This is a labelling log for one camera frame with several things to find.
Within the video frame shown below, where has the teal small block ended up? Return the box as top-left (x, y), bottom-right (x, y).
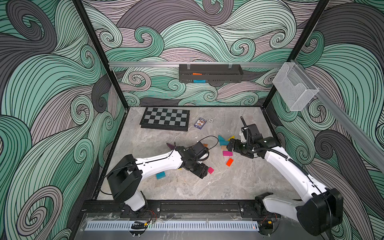
top-left (156, 172), bottom-right (166, 180)

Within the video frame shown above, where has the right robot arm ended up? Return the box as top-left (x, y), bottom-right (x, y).
top-left (227, 124), bottom-right (344, 240)

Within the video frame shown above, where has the aluminium rail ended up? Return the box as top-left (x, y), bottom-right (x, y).
top-left (109, 61), bottom-right (284, 69)
top-left (290, 60), bottom-right (384, 173)

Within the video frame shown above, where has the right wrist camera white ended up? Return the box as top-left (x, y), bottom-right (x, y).
top-left (240, 116), bottom-right (263, 145)

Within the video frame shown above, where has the teal long block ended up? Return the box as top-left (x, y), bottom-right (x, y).
top-left (219, 141), bottom-right (229, 146)

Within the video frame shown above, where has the black grey chessboard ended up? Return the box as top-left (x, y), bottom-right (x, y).
top-left (140, 108), bottom-right (190, 132)

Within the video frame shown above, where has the blue playing card box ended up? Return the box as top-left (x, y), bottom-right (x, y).
top-left (194, 118), bottom-right (207, 130)

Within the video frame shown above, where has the purple triangle block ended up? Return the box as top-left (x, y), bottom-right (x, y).
top-left (167, 143), bottom-right (175, 150)

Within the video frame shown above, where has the orange rectangular block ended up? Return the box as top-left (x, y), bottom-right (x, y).
top-left (226, 158), bottom-right (234, 167)

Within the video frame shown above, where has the aluminium right rail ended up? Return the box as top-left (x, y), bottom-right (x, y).
top-left (290, 60), bottom-right (384, 173)

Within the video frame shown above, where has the clear plastic wall box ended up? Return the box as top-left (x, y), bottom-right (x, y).
top-left (273, 62), bottom-right (319, 112)

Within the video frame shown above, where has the aluminium back rail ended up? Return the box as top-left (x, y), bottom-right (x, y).
top-left (109, 61), bottom-right (284, 69)

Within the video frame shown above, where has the teal triangle block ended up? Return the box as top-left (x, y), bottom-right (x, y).
top-left (218, 135), bottom-right (227, 142)

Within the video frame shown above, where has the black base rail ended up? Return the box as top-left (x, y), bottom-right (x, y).
top-left (81, 200), bottom-right (282, 220)

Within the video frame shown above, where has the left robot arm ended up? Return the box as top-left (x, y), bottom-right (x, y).
top-left (106, 142), bottom-right (209, 212)

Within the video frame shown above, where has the magenta long block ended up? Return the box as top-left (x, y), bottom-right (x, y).
top-left (223, 151), bottom-right (233, 157)

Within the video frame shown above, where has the black wall tray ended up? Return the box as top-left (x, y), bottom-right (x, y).
top-left (179, 64), bottom-right (244, 86)

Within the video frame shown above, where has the white slotted cable duct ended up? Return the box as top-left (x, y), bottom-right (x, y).
top-left (85, 220), bottom-right (259, 232)

